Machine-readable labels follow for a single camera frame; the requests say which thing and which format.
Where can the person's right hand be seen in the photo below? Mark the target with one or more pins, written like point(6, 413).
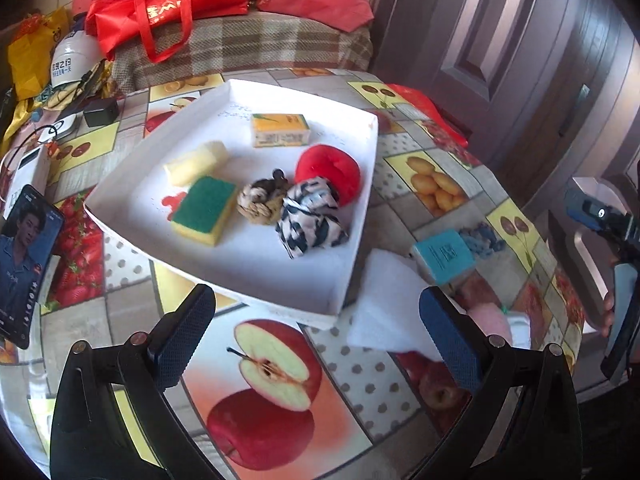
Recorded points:
point(608, 315)

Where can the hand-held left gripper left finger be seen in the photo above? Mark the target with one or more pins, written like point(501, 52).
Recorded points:
point(182, 340)

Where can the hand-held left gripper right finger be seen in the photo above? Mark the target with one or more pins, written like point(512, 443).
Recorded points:
point(452, 340)

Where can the white power bank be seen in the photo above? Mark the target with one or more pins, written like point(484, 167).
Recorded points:
point(29, 172)

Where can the yellow juice carton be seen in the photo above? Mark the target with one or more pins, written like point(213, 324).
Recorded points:
point(280, 130)

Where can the black smartphone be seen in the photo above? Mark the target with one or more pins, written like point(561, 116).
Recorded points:
point(27, 265)

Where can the yellow plastic bag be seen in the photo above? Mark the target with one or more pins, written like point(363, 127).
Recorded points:
point(35, 55)

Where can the black charger adapter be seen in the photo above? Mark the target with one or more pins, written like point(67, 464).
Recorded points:
point(100, 112)

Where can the red plush ball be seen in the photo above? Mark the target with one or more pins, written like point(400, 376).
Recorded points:
point(330, 167)

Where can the teal tissue packet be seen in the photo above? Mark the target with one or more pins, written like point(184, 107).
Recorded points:
point(445, 257)

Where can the blue grey knitted cloth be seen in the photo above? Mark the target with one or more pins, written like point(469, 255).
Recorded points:
point(482, 240)

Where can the white helmet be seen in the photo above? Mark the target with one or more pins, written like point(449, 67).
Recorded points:
point(75, 65)

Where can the brown metal door leaf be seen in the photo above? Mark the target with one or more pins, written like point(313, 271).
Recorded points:
point(480, 50)
point(575, 270)

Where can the pale yellow foam block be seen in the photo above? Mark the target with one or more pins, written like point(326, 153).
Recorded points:
point(195, 162)

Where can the red printed shopping bag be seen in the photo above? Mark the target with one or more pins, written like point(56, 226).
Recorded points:
point(435, 110)

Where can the white and green sock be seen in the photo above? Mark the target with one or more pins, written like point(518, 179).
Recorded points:
point(520, 327)

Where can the fruit print tablecloth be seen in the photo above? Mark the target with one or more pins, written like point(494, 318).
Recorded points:
point(280, 390)

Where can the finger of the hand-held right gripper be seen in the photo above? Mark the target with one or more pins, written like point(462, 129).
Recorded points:
point(579, 205)

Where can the white cardboard box tray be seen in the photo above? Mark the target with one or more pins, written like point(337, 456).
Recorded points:
point(310, 260)

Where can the black and white striped cloth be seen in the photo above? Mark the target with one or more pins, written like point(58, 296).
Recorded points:
point(312, 220)

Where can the red tote bag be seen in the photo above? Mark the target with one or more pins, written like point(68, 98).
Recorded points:
point(165, 0)

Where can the green and yellow sponge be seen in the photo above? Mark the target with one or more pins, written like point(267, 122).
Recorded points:
point(205, 207)

